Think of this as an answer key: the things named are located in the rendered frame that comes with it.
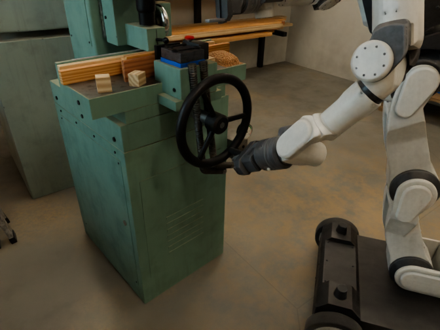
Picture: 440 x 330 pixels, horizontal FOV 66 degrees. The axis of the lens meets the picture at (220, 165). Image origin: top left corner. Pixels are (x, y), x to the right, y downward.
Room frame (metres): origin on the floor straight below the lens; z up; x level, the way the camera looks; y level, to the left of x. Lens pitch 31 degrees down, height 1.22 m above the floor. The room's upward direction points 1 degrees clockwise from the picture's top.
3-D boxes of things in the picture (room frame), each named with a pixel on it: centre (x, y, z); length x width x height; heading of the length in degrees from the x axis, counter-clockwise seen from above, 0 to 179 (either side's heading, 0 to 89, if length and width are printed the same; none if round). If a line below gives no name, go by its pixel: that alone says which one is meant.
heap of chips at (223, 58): (1.28, 0.00, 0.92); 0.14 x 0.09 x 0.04; 43
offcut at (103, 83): (0.93, 0.33, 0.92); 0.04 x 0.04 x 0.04; 22
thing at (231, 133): (1.25, -0.04, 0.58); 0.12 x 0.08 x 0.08; 43
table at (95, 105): (1.10, 0.17, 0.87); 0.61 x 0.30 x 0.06; 133
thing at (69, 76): (1.20, 0.22, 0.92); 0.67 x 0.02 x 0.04; 133
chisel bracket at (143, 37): (1.19, 0.26, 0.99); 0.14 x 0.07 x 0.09; 43
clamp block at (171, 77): (1.04, 0.11, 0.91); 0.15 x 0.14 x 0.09; 133
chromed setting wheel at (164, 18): (1.36, 0.24, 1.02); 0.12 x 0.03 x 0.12; 43
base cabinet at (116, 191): (1.26, 0.33, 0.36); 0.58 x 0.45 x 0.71; 43
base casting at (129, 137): (1.27, 0.33, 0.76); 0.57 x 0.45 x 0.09; 43
